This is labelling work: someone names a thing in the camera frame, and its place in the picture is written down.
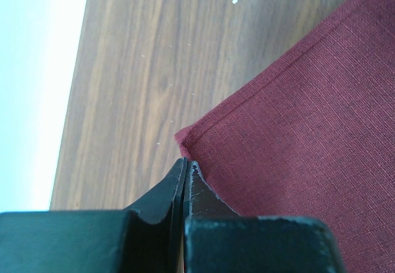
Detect dark red cloth napkin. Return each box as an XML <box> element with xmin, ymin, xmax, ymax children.
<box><xmin>175</xmin><ymin>0</ymin><xmax>394</xmax><ymax>272</ymax></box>

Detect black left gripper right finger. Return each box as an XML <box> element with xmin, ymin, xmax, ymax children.
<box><xmin>184</xmin><ymin>161</ymin><xmax>346</xmax><ymax>272</ymax></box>

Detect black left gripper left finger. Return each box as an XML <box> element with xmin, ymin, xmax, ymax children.
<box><xmin>1</xmin><ymin>158</ymin><xmax>188</xmax><ymax>272</ymax></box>

